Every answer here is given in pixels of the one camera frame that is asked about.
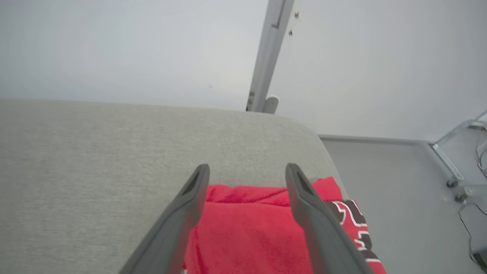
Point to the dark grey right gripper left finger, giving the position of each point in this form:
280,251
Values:
171,236

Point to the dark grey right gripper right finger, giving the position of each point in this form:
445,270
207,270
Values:
327,236

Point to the red basketball jersey number 23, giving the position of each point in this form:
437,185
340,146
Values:
247,236

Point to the grey fabric sofa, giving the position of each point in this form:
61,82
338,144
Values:
95,171

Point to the grey skirting board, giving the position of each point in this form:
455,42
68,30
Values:
380,139

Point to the silver metal frame with casters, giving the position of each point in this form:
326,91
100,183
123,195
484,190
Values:
447,160

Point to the grey metal post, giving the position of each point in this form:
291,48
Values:
268,57

